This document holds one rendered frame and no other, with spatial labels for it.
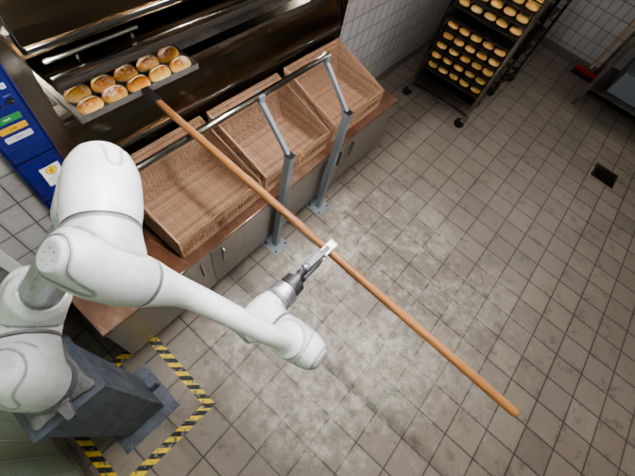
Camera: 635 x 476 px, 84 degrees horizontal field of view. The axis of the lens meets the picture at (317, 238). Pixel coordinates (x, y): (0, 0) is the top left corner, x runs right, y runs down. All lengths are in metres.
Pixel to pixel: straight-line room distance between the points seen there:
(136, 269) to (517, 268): 2.95
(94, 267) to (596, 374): 3.20
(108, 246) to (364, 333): 2.00
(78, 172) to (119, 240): 0.15
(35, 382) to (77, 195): 0.60
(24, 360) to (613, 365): 3.42
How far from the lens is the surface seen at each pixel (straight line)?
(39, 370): 1.19
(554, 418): 3.04
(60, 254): 0.66
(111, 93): 1.69
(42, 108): 1.68
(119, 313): 1.88
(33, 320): 1.22
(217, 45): 2.01
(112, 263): 0.67
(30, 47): 1.52
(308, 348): 1.01
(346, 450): 2.37
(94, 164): 0.77
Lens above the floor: 2.30
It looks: 60 degrees down
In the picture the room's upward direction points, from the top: 21 degrees clockwise
